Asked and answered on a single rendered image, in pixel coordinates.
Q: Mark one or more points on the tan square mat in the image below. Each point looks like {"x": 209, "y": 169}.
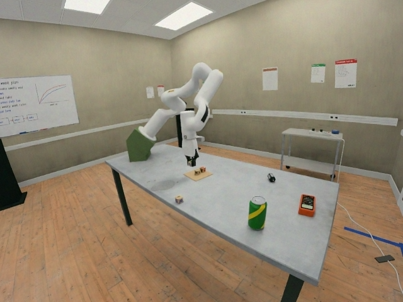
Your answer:
{"x": 195, "y": 177}

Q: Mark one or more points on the green soda can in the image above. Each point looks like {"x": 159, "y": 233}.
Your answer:
{"x": 257, "y": 212}

